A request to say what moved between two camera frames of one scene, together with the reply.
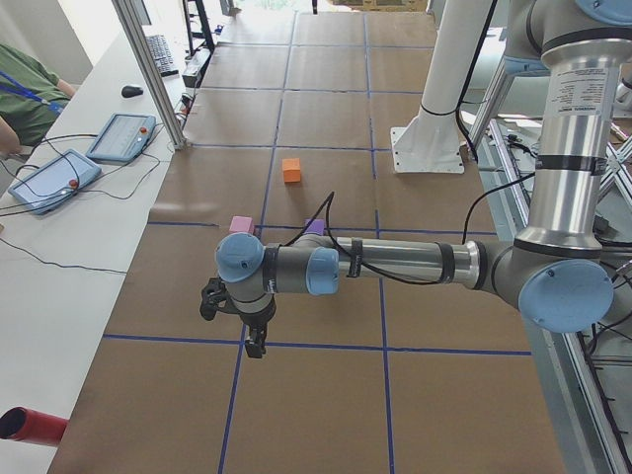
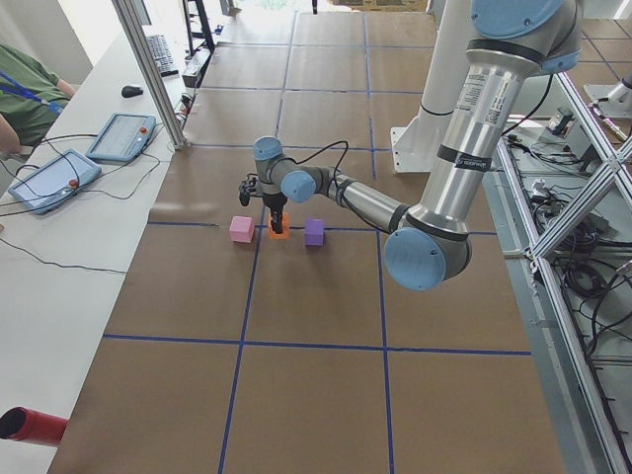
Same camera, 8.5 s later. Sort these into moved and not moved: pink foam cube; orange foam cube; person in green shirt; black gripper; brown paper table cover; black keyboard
Moved: orange foam cube; black gripper
Not moved: black keyboard; pink foam cube; brown paper table cover; person in green shirt
